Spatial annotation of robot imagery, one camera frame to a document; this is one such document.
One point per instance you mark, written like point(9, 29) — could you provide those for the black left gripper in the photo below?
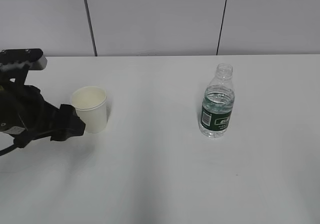
point(26, 116)

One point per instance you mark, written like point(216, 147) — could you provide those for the white paper cup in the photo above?
point(90, 105)

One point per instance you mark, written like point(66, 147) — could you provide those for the clear green-label water bottle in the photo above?
point(217, 103)

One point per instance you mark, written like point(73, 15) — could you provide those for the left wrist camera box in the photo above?
point(12, 59)

